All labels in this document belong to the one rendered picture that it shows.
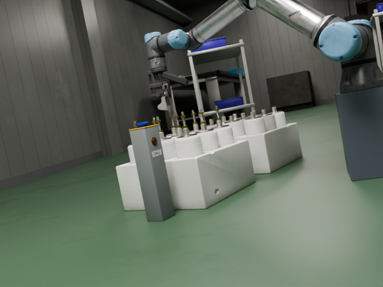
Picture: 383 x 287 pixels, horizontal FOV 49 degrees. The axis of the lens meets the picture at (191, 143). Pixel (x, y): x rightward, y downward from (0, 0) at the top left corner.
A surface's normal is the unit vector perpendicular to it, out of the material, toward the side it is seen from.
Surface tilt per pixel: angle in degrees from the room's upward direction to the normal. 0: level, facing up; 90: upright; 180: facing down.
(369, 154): 90
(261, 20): 90
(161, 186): 90
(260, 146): 90
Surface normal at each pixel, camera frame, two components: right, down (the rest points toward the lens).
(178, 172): -0.56, 0.17
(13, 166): 0.94, -0.16
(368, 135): -0.28, 0.12
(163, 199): 0.80, -0.11
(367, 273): -0.18, -0.98
